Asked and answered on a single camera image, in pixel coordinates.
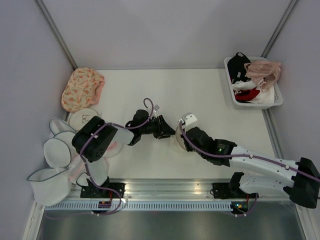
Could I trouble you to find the beige round laundry bag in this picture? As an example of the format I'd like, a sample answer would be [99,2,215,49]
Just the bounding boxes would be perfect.
[68,108,98,131]

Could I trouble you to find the white bra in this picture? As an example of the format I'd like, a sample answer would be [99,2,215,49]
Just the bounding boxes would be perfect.
[231,79,275,104]

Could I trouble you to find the pink mesh laundry bag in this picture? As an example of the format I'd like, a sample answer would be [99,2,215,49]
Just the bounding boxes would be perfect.
[68,142,124,186]

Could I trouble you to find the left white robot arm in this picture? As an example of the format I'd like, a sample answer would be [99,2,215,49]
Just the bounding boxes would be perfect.
[71,109,176,198]

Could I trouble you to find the white plastic basket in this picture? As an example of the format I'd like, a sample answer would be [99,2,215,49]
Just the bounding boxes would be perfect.
[224,56,283,110]

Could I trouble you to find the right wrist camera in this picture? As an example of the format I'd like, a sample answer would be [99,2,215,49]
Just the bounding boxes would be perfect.
[179,112,199,132]

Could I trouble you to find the aluminium mounting rail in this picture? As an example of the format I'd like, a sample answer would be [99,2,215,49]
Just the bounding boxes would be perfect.
[67,178,258,201]

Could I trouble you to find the floral orange laundry bag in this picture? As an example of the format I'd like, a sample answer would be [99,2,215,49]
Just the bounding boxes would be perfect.
[61,67,105,113]

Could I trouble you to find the red bra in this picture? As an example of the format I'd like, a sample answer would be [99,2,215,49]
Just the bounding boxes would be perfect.
[233,88,260,103]

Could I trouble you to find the purple cable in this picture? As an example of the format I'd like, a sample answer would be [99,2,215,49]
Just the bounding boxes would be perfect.
[179,119,320,183]
[79,97,154,191]

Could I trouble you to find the pink satin bra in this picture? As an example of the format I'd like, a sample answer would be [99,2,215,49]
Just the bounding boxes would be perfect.
[244,60,282,91]

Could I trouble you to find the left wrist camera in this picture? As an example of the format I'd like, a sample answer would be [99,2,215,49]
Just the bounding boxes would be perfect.
[153,104,160,112]

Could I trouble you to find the grey-trimmed white mesh bag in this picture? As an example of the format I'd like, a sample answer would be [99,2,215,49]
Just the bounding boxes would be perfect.
[49,117,76,135]

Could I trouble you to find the white round mesh bag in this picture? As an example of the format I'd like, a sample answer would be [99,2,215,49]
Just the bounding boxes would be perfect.
[43,131,77,168]

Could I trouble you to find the black bra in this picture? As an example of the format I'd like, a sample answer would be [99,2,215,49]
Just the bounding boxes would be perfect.
[227,52,251,84]

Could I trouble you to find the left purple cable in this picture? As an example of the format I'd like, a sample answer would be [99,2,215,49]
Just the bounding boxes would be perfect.
[79,97,154,191]

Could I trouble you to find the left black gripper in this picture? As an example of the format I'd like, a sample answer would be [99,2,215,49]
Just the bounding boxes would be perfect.
[140,115,177,140]

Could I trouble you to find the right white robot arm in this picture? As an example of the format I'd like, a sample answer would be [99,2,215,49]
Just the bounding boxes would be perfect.
[178,125,320,209]

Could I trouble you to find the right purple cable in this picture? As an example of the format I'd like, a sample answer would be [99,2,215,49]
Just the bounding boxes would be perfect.
[179,119,320,183]

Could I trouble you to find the large white mesh bag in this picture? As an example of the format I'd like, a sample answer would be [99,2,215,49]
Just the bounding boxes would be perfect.
[26,157,110,207]

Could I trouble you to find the white mesh laundry bag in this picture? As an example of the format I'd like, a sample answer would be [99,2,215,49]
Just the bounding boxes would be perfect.
[170,126,187,153]

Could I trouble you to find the white slotted cable duct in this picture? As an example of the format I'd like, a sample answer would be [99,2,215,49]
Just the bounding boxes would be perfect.
[47,200,232,212]

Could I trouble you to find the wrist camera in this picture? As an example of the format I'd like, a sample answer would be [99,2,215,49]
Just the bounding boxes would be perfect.
[179,112,199,132]
[153,104,160,112]

